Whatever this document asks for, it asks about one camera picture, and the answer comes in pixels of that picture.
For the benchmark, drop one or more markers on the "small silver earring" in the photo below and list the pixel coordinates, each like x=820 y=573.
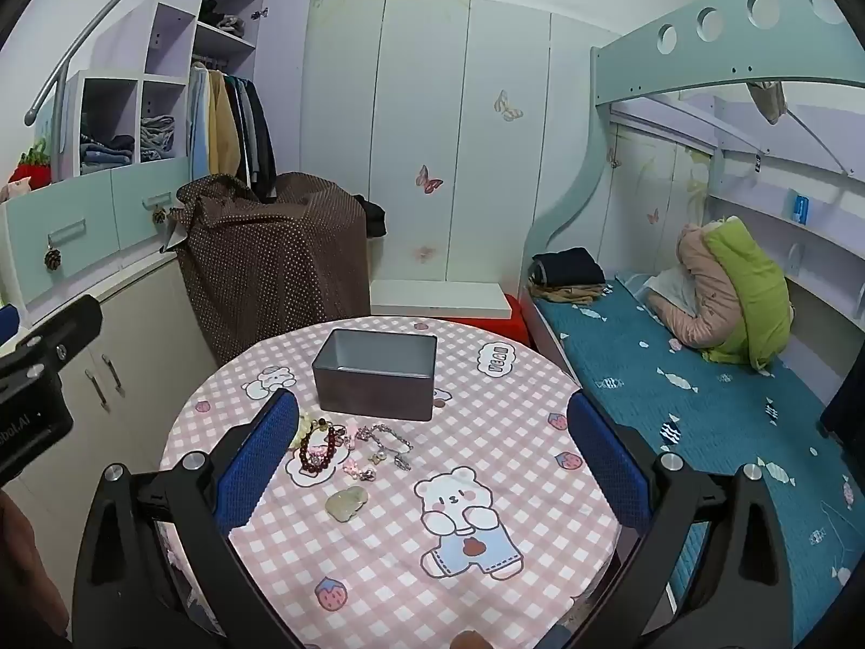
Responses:
x=402 y=463

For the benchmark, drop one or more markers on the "pink plush toy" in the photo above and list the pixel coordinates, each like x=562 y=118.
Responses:
x=15 y=189

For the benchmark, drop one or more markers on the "teal bunk bed frame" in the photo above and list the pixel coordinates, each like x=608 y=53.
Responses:
x=676 y=61

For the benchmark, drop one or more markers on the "green padded jacket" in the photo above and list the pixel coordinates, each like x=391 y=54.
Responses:
x=757 y=297

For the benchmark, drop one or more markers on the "hanging beige cloth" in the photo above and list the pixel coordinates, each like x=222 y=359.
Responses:
x=767 y=100

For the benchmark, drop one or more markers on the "red strawberry plush toy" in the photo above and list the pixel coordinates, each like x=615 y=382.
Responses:
x=30 y=174

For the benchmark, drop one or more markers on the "pinecone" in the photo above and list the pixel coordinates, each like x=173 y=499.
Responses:
x=159 y=216
x=52 y=258

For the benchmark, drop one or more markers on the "dark hanging garments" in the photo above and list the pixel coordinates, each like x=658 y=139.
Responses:
x=257 y=142

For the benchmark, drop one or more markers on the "wide teal drawer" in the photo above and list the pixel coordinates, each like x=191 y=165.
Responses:
x=61 y=216

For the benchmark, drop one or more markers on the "white pillow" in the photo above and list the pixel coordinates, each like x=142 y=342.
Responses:
x=672 y=291

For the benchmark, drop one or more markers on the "pink checked tablecloth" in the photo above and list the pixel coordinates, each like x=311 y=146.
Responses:
x=473 y=432

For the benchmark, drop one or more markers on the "black clothes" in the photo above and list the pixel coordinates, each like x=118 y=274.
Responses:
x=373 y=216

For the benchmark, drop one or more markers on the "white wardrobe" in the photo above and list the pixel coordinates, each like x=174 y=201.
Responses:
x=419 y=115

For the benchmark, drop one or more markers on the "yellow butterfly sticker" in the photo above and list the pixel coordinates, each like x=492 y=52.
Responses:
x=507 y=107

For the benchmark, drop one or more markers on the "white bed shelf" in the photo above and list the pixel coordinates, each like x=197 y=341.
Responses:
x=824 y=250

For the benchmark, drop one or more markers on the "light blue hanging garment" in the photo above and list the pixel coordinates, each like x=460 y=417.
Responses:
x=198 y=122

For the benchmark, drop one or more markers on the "folded dark clothes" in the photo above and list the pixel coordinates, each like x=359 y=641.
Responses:
x=567 y=267

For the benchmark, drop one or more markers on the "grey metal box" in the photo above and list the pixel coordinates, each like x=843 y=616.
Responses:
x=372 y=392

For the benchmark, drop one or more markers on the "folded blue jeans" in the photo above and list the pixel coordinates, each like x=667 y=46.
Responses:
x=105 y=152

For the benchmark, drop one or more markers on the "blue printed bed sheet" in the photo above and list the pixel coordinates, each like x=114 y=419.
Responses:
x=676 y=378

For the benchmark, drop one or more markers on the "white board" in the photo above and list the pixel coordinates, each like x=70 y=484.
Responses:
x=439 y=297

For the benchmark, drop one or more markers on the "pale green jade pendant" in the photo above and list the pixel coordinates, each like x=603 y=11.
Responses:
x=346 y=504

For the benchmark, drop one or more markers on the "purple shelf unit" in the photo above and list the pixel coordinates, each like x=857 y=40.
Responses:
x=176 y=27

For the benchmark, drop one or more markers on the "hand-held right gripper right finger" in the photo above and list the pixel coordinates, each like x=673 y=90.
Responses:
x=605 y=463

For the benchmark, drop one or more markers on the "yellow hanging garment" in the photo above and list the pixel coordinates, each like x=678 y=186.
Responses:
x=223 y=128

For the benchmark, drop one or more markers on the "narrow teal drawer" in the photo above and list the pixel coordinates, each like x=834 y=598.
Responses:
x=145 y=189

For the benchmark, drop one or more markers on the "folded tan clothes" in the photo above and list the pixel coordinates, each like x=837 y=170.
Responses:
x=574 y=294

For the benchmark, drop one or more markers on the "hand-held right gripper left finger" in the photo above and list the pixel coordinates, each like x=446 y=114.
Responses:
x=260 y=463

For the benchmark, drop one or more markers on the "brown dotted cloth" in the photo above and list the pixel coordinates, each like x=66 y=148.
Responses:
x=270 y=263

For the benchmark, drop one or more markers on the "grey metal handrail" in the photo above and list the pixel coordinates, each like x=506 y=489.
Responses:
x=101 y=20

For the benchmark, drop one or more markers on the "faded pink butterfly sticker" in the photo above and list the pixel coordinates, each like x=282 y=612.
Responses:
x=424 y=253

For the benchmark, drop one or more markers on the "folded grey striped clothes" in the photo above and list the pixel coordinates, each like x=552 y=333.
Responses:
x=157 y=138

